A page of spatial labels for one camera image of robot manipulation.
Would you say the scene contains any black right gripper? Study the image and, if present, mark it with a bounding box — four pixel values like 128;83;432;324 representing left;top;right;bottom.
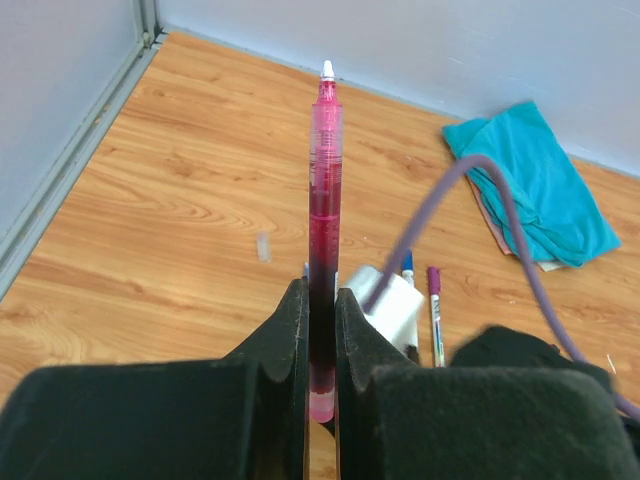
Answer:
404;324;614;391

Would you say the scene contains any blue white marker pen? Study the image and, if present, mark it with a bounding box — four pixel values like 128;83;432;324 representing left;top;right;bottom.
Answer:
401;250;415;287

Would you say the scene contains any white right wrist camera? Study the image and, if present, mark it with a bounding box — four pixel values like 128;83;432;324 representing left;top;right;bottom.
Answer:
344;265;425;363

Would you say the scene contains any clear pen cap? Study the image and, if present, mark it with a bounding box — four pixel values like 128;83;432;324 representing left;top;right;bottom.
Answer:
256;232;272;263

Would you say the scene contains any purple white marker pen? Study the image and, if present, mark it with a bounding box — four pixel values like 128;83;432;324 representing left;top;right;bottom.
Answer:
427;266;446;367

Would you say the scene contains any pink translucent gel pen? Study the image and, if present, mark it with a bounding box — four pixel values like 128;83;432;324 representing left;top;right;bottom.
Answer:
308;60;344;423

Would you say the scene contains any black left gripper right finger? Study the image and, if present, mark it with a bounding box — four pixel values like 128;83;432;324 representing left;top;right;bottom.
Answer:
334;287;451;480

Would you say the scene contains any teal folded cloth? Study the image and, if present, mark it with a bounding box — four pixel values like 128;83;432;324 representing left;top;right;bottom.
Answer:
442;102;622;268

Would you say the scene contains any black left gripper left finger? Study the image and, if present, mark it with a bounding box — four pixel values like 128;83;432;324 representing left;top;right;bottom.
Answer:
209;277;309;479

